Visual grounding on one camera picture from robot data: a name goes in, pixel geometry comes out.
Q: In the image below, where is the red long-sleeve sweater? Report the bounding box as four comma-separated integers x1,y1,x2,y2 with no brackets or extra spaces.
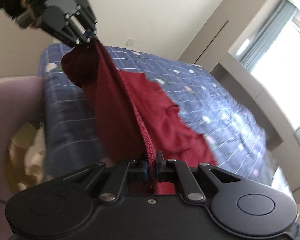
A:
61,39,216,194

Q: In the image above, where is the blue plaid floral quilt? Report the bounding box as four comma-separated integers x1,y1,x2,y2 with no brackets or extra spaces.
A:
37,43,275,185

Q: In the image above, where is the left blue-grey curtain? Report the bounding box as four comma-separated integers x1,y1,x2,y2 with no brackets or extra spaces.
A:
237,0,298,72

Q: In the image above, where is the bright window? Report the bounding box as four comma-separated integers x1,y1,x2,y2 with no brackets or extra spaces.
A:
251,21,300,129

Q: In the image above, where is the white wall socket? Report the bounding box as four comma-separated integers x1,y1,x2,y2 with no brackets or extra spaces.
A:
126,38,135,47

